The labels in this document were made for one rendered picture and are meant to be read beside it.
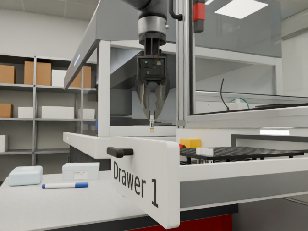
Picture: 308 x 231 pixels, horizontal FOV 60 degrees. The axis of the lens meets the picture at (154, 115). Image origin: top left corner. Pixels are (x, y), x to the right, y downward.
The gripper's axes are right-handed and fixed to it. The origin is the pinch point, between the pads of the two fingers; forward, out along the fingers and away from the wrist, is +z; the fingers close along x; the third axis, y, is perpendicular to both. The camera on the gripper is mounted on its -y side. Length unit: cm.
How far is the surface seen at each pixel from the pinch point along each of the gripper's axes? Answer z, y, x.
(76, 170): 19.0, -23.8, -28.0
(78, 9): -181, -334, -132
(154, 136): 8, -66, -2
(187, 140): 7.7, -16.0, 10.8
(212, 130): 4.2, -11.2, 18.1
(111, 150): 7.5, 25.6, -5.9
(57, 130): 8, -358, -169
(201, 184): 11.4, 33.2, 8.4
